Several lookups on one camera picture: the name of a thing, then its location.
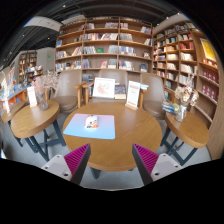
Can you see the tall angled wooden bookshelf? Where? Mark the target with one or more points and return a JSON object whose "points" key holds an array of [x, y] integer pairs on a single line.
{"points": [[183, 56]]}

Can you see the flat light blue books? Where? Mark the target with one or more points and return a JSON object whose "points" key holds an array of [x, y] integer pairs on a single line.
{"points": [[144, 86]]}

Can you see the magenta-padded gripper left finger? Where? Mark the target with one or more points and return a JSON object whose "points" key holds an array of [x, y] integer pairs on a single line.
{"points": [[76, 158]]}

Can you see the orange display shelf with goods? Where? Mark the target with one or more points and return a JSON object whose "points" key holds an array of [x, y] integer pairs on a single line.
{"points": [[13, 91]]}

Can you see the oval wooden side table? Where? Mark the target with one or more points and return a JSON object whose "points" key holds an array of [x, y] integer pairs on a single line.
{"points": [[188, 130], [33, 120], [13, 111]]}

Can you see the glass vase beige dried flowers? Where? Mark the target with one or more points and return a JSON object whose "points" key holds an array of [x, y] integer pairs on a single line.
{"points": [[185, 95]]}

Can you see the small white table card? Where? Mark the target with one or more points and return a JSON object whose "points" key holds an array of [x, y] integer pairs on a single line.
{"points": [[32, 96]]}

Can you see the white red sign wooden base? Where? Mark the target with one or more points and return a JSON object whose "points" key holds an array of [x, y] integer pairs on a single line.
{"points": [[133, 93]]}

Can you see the stack of colourful books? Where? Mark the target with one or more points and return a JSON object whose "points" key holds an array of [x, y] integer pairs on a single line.
{"points": [[170, 107]]}

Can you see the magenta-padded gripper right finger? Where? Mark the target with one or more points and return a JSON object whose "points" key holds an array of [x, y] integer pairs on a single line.
{"points": [[146, 158]]}

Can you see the wide wooden bookshelf with books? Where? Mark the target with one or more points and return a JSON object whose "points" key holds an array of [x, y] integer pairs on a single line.
{"points": [[103, 43]]}

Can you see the distant wooden bookshelf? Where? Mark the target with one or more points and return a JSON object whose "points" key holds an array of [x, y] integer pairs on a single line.
{"points": [[30, 65]]}

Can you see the white framed red print picture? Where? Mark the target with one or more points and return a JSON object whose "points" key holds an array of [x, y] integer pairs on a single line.
{"points": [[103, 88]]}

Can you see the pink blue gradient mouse pad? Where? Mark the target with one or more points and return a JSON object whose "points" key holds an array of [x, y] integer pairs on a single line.
{"points": [[75, 128]]}

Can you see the dark cover book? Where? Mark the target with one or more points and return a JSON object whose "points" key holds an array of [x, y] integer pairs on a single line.
{"points": [[120, 91]]}

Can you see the white orange patterned computer mouse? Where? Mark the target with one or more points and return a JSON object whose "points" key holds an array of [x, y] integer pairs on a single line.
{"points": [[91, 122]]}

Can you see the glass vase pink dried flowers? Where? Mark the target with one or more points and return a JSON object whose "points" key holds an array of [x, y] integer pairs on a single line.
{"points": [[43, 86]]}

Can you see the brown leather wooden armchair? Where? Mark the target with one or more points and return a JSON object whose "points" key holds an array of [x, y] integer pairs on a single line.
{"points": [[153, 93], [113, 73], [68, 88]]}

